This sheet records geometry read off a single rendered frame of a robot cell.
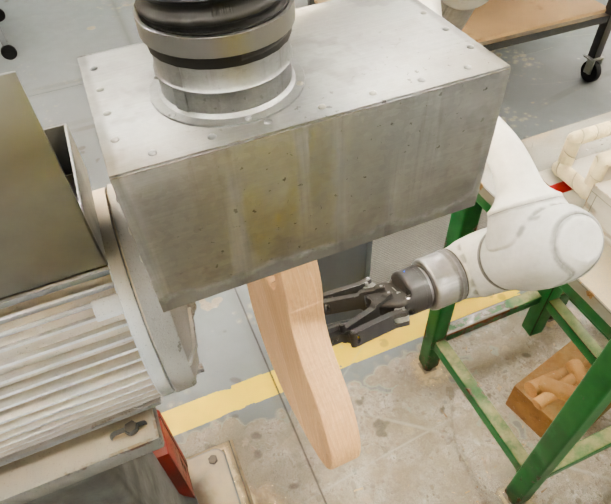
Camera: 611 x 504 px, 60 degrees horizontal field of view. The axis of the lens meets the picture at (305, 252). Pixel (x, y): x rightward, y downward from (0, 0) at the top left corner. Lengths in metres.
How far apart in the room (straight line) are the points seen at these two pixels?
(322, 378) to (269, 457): 1.20
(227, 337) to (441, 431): 0.85
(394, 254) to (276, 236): 1.93
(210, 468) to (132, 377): 1.01
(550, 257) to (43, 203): 0.57
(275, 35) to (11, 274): 0.30
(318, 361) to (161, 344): 0.22
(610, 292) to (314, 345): 0.65
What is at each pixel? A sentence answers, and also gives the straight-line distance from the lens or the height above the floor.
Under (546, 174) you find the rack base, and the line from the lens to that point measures 1.33.
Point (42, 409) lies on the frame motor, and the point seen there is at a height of 1.26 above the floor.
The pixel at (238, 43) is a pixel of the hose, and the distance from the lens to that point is 0.35.
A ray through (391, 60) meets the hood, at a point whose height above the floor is 1.53.
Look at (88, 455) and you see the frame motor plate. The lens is 0.72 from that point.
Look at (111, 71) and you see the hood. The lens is 0.47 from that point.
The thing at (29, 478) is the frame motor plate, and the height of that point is 1.12.
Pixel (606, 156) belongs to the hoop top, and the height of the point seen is 1.05.
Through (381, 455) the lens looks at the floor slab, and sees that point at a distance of 1.87.
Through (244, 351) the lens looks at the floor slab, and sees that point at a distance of 2.06.
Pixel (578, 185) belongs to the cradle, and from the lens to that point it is 1.28.
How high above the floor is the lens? 1.73
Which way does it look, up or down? 48 degrees down
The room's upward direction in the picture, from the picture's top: 3 degrees counter-clockwise
